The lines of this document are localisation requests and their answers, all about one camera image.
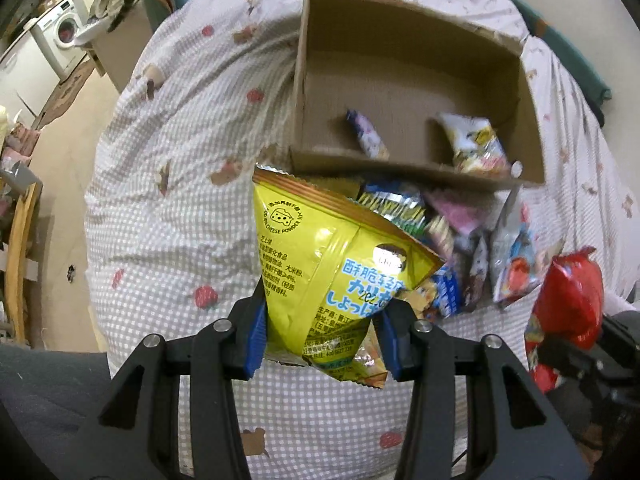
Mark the yellow white snack packet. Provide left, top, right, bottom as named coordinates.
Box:
left=436, top=112, right=513, bottom=177

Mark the teal pillow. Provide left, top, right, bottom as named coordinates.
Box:
left=137, top=0, right=186, bottom=36

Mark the red snack bag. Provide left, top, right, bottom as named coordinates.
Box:
left=524, top=246, right=606, bottom=395

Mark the cardboard box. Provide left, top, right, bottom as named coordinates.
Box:
left=289, top=0, right=546, bottom=191

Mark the white washing machine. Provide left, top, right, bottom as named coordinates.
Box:
left=31, top=0, right=88, bottom=81

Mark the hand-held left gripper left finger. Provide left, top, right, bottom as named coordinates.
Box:
left=47, top=292, right=268, bottom=480

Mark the small purple white snack packet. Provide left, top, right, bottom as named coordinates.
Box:
left=346, top=109, right=391, bottom=161

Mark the checked printed blanket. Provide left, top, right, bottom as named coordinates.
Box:
left=82, top=0, right=640, bottom=480

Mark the white cabinet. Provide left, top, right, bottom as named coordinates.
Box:
left=0, top=35, right=58, bottom=126

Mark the person's grey clothed leg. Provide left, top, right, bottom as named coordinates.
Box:
left=0, top=345, right=117, bottom=480

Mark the wooden chair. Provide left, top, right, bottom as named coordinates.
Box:
left=0, top=167, right=46, bottom=346

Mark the pile of snack packets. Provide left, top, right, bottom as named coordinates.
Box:
left=320, top=175, right=566, bottom=321

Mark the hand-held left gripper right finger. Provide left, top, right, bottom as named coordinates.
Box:
left=375, top=302, right=591, bottom=480

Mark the teal cushion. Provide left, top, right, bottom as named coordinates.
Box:
left=495, top=0, right=613, bottom=126

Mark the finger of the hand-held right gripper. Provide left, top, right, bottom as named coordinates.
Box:
left=542, top=336, right=618, bottom=392

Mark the yellow snack bag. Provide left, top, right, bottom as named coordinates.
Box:
left=251, top=162, right=446, bottom=391

